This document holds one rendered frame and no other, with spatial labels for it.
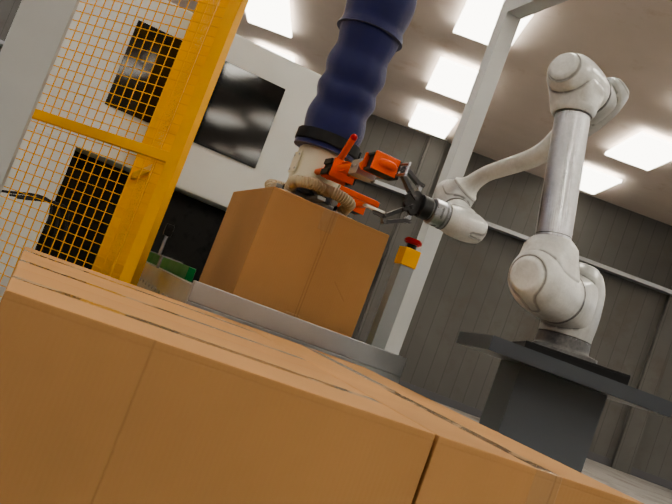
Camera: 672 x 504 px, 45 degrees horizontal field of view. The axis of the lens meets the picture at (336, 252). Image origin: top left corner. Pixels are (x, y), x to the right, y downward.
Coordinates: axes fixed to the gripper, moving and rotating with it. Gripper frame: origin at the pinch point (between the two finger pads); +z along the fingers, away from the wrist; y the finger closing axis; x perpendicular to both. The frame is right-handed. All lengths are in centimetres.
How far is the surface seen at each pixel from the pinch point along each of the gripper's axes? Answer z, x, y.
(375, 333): -37, 45, 43
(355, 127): 7.8, 16.4, -18.2
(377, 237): -5.2, -4.5, 15.3
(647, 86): -397, 450, -288
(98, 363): 74, -139, 58
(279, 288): 18.4, -4.4, 40.8
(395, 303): -40, 45, 30
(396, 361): -23, -11, 49
